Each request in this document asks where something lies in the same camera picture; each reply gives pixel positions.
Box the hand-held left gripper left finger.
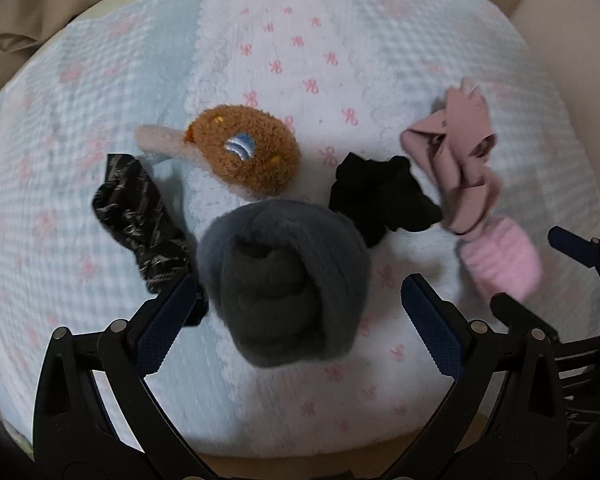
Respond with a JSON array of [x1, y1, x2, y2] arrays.
[[32, 273, 215, 480]]

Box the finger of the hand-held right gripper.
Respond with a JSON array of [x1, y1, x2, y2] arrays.
[[548, 226, 600, 313], [489, 292, 562, 343]]

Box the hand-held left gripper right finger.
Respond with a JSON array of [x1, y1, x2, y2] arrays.
[[387, 274, 579, 480]]

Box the light pink fuzzy sock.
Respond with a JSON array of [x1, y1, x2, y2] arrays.
[[457, 221, 542, 300]]

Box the grey sock pair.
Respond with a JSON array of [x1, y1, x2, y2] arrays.
[[198, 199, 369, 368]]

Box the dusty pink sock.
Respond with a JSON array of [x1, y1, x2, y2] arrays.
[[400, 78, 503, 235]]

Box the black patterned sock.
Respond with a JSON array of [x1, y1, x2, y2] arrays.
[[92, 153, 209, 326]]

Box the plain black sock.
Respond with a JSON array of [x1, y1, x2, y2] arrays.
[[328, 154, 443, 248]]

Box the brown and pink fuzzy sock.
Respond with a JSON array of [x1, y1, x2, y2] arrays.
[[135, 104, 301, 196]]

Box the blue white bow-print blanket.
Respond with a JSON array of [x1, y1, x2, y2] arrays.
[[0, 0, 600, 461]]

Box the beige curtain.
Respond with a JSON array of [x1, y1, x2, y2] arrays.
[[0, 0, 218, 111]]

